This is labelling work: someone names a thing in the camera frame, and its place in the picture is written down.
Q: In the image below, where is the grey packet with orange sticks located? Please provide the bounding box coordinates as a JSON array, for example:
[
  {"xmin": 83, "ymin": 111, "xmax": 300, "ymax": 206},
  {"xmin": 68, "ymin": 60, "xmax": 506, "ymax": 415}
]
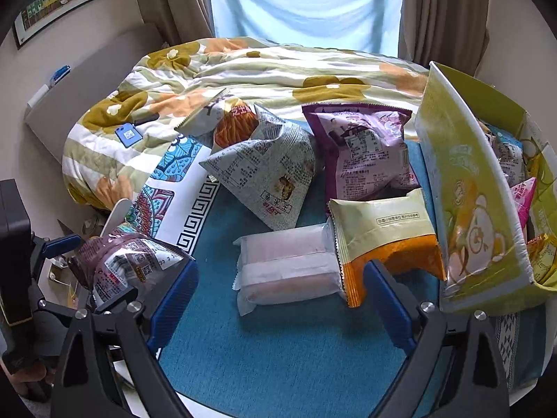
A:
[{"xmin": 174, "ymin": 88, "xmax": 262, "ymax": 151}]

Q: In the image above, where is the blue tag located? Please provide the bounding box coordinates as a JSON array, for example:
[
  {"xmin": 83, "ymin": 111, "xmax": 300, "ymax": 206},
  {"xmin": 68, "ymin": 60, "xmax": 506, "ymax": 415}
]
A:
[{"xmin": 115, "ymin": 124, "xmax": 142, "ymax": 149}]

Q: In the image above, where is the floral striped blanket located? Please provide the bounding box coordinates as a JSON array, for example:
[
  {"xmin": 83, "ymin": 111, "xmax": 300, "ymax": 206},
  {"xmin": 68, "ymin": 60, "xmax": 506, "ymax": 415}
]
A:
[{"xmin": 63, "ymin": 37, "xmax": 431, "ymax": 214}]

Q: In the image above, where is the white table with blue print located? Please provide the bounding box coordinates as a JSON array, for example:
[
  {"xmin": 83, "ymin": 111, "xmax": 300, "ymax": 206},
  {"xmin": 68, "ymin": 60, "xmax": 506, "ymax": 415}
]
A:
[{"xmin": 109, "ymin": 117, "xmax": 557, "ymax": 418}]

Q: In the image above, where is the small white box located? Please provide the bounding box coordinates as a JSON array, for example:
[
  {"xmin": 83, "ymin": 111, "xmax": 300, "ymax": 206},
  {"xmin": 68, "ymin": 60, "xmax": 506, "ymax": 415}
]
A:
[{"xmin": 26, "ymin": 84, "xmax": 53, "ymax": 109}]

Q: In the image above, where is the light blue window cloth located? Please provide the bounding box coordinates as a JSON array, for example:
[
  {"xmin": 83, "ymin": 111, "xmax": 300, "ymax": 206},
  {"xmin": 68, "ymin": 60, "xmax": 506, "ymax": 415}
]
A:
[{"xmin": 206, "ymin": 0, "xmax": 407, "ymax": 58}]

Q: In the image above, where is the grey bed headboard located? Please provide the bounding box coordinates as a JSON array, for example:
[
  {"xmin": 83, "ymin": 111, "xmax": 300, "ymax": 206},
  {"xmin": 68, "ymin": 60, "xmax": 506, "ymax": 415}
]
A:
[{"xmin": 24, "ymin": 22, "xmax": 168, "ymax": 164}]

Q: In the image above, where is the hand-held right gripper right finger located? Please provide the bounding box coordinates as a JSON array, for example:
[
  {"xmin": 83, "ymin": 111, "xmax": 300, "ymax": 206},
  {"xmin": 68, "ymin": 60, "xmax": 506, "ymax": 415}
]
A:
[{"xmin": 362, "ymin": 260, "xmax": 511, "ymax": 418}]

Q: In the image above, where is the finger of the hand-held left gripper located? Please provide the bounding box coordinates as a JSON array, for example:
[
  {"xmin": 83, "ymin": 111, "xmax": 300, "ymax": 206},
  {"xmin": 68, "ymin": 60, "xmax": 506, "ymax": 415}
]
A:
[
  {"xmin": 93, "ymin": 287, "xmax": 143, "ymax": 314},
  {"xmin": 31, "ymin": 233, "xmax": 83, "ymax": 271}
]

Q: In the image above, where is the dark purple snack packet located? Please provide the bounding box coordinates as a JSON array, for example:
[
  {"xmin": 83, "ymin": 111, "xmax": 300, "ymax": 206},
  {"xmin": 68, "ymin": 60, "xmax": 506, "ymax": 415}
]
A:
[{"xmin": 67, "ymin": 223, "xmax": 192, "ymax": 308}]

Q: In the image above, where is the green cardboard box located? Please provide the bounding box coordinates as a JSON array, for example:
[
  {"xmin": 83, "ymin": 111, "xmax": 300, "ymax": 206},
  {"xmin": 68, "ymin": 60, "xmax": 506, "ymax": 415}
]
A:
[{"xmin": 413, "ymin": 61, "xmax": 557, "ymax": 316}]

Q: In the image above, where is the grey newsprint snack packet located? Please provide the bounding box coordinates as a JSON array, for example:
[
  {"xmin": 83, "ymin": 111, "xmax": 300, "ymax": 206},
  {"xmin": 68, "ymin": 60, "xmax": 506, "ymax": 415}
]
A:
[{"xmin": 199, "ymin": 104, "xmax": 317, "ymax": 232}]

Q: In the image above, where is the pale green orange snack packet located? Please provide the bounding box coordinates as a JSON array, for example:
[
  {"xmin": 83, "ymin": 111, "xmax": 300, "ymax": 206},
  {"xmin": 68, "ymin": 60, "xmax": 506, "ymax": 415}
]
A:
[{"xmin": 327, "ymin": 188, "xmax": 447, "ymax": 309}]

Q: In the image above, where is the white translucent snack packet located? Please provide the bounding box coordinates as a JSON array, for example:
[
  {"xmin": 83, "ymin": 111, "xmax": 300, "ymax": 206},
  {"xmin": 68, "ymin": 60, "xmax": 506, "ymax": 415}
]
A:
[{"xmin": 233, "ymin": 222, "xmax": 342, "ymax": 318}]

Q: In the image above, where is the pink striped snack packet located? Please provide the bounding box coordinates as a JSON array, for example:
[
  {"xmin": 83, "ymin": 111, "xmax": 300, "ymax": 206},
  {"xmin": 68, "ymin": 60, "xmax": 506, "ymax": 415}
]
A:
[{"xmin": 509, "ymin": 177, "xmax": 538, "ymax": 245}]

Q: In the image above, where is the light blue snack packet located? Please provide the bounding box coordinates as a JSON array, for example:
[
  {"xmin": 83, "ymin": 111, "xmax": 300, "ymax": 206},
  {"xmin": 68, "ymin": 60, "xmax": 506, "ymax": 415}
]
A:
[{"xmin": 487, "ymin": 124, "xmax": 527, "ymax": 188}]

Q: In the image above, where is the beige curtain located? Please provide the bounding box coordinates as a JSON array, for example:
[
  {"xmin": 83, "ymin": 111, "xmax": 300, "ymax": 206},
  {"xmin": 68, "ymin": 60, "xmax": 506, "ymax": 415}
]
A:
[
  {"xmin": 398, "ymin": 0, "xmax": 490, "ymax": 79},
  {"xmin": 124, "ymin": 0, "xmax": 216, "ymax": 48}
]

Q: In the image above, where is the light purple snack packet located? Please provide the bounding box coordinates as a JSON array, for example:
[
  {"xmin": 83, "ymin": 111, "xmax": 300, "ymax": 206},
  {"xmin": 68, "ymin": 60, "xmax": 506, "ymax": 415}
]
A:
[{"xmin": 301, "ymin": 102, "xmax": 421, "ymax": 216}]

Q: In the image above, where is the yellow snack packet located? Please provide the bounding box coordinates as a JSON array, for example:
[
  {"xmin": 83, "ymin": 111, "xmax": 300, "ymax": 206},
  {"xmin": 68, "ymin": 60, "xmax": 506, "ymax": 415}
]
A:
[{"xmin": 526, "ymin": 235, "xmax": 557, "ymax": 286}]

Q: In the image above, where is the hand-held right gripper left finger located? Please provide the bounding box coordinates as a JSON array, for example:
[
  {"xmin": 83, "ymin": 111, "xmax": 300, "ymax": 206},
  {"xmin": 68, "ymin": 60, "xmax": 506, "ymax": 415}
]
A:
[{"xmin": 50, "ymin": 258, "xmax": 200, "ymax": 418}]

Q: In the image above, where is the person's left hand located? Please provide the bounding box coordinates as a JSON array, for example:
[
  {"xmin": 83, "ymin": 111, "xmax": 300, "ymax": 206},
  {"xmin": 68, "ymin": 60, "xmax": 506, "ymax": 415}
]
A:
[{"xmin": 5, "ymin": 358, "xmax": 49, "ymax": 402}]

